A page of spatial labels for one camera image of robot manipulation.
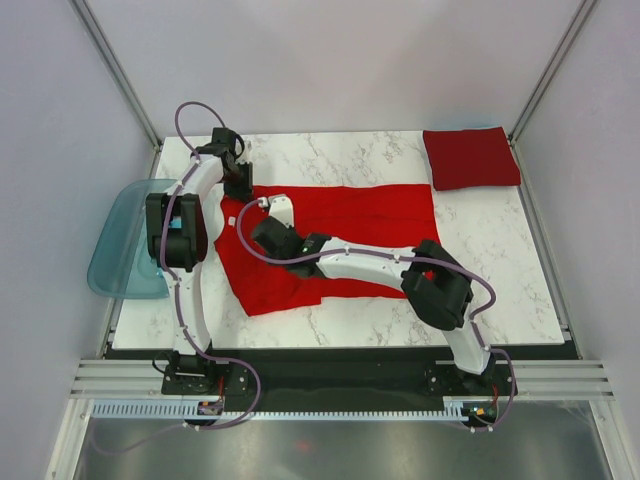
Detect bright red t shirt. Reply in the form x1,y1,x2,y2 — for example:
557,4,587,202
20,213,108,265
214,184,440,316

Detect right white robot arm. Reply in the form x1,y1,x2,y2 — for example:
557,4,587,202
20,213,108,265
251,216,494,394

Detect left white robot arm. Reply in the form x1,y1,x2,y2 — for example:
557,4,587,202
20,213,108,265
145,127,254,393

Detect teal t shirt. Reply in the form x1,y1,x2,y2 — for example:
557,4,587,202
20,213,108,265
168,217,182,231

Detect translucent blue plastic bin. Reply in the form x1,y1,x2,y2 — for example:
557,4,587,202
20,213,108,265
87,179,174,300

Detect folded dark red t shirt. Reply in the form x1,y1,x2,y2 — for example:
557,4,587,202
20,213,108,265
422,127,521,191

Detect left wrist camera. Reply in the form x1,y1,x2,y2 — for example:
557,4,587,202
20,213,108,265
236,141,252,164

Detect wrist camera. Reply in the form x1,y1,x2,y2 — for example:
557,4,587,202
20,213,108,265
258,194,295,230
236,141,252,164

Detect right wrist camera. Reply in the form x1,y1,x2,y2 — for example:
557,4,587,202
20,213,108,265
258,194,295,230

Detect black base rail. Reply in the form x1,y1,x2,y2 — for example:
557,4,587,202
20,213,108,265
105,342,579,411

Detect left aluminium frame post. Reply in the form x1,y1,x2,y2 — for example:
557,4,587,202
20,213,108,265
68,0,162,152

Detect aluminium frame post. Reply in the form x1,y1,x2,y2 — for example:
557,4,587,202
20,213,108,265
68,0,162,152
507,0,599,146

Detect white slotted cable duct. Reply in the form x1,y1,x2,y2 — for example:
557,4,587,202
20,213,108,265
91,399,499,422

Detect right aluminium frame post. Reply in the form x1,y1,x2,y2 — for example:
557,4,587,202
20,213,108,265
507,0,599,146

